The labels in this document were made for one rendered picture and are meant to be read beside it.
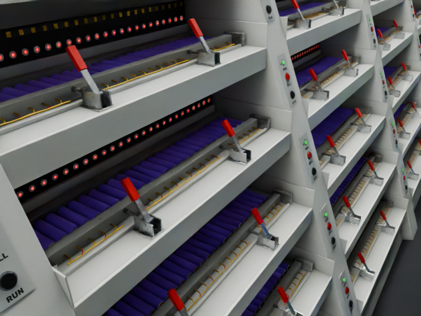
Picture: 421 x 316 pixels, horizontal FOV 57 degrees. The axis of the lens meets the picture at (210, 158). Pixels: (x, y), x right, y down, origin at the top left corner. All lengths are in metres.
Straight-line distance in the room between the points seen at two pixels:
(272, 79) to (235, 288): 0.45
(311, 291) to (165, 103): 0.62
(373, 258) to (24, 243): 1.18
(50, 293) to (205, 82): 0.42
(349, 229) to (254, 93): 0.54
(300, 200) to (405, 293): 0.67
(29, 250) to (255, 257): 0.48
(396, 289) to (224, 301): 0.92
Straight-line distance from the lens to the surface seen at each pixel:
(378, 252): 1.49
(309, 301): 1.01
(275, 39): 0.93
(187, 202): 0.66
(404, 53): 2.25
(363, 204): 1.37
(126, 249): 0.58
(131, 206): 0.64
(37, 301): 0.50
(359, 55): 1.55
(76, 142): 0.52
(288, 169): 0.96
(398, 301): 1.51
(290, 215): 0.95
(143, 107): 0.59
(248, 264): 0.81
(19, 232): 0.48
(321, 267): 1.08
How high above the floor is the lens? 0.95
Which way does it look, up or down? 14 degrees down
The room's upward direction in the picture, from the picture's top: 19 degrees counter-clockwise
